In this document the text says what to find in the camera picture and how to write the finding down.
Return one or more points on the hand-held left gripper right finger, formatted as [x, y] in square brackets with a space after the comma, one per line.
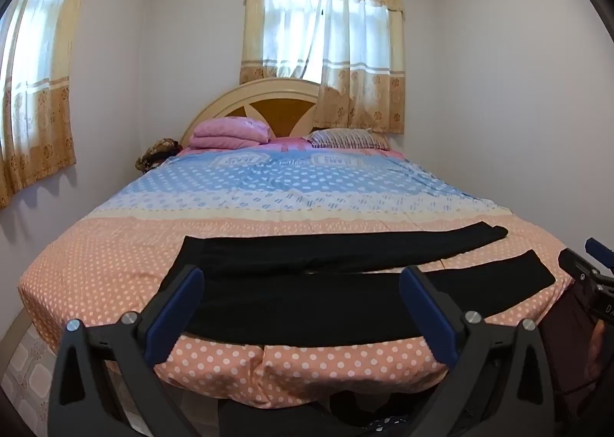
[427, 312]

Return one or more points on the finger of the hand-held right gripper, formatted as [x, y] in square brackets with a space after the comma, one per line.
[598, 250]

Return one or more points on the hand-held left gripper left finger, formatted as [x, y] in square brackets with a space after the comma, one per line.
[178, 310]

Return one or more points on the black pants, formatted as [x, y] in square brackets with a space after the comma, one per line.
[312, 312]

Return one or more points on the person's right hand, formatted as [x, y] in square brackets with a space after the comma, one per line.
[599, 346]

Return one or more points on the person's dark maroon clothing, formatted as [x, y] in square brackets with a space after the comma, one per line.
[566, 346]

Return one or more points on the dark cloth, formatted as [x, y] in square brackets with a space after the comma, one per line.
[345, 413]

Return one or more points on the bed with polka dot sheet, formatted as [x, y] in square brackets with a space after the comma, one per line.
[288, 197]

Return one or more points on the brown patterned cloth bundle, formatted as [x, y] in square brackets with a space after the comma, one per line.
[156, 154]

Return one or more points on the folded pink blanket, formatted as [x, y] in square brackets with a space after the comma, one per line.
[230, 134]

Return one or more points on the striped pillow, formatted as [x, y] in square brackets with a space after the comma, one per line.
[350, 139]

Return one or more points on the wide beige floral window curtain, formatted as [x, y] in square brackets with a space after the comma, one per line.
[364, 101]

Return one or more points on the cream and wooden headboard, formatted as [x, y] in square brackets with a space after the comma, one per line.
[283, 115]

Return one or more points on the narrow beige floral window curtain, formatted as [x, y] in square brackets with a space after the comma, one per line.
[43, 130]

